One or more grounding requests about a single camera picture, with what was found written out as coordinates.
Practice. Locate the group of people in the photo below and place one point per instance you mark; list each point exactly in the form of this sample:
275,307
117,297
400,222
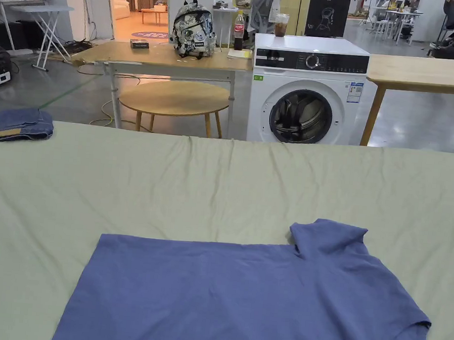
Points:
400,6

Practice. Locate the white washing machine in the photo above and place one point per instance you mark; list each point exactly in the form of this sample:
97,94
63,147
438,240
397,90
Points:
305,97

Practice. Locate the blue shirt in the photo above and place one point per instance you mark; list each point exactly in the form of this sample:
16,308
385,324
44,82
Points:
239,298

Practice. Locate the folded blue jeans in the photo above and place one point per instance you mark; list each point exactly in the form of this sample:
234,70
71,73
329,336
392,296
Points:
12,123

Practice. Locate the bed with pale green sheet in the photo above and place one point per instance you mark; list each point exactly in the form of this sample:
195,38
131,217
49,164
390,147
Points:
137,194

